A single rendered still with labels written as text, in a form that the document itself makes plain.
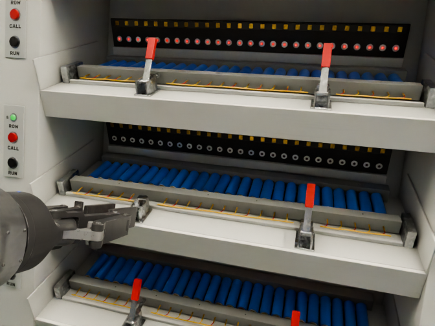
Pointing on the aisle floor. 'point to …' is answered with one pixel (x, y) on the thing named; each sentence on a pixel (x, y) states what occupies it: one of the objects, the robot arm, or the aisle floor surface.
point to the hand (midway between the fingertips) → (111, 217)
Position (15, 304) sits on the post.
